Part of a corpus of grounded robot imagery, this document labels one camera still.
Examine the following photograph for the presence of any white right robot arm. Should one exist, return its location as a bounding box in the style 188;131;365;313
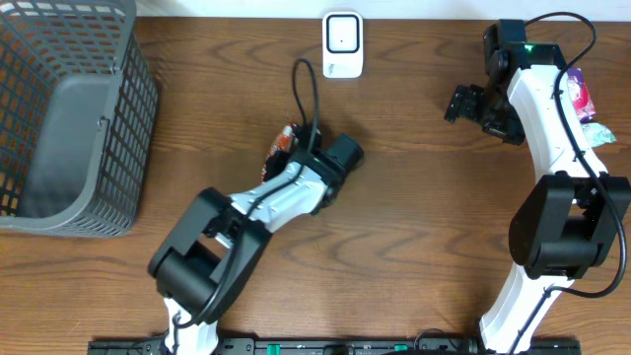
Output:
445;20;630;354

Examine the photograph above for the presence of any mint green snack wrapper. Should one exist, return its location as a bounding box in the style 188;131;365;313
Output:
582;122;616;148

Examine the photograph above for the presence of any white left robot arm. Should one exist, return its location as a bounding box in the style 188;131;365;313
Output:
148;126;364;354

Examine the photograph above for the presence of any red snack bar wrapper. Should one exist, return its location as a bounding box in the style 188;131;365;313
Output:
261;123;300;182

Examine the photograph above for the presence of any white barcode scanner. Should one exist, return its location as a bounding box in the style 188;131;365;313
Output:
321;11;364;79

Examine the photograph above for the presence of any purple sanitary pad pack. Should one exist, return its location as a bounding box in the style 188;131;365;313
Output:
567;68;596;123

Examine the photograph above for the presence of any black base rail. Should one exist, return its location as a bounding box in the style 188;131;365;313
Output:
88;335;583;355

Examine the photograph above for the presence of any grey plastic mesh basket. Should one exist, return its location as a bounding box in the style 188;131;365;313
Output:
1;0;159;238

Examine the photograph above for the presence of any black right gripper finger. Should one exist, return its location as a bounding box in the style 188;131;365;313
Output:
453;85;484;101
444;96;481;123

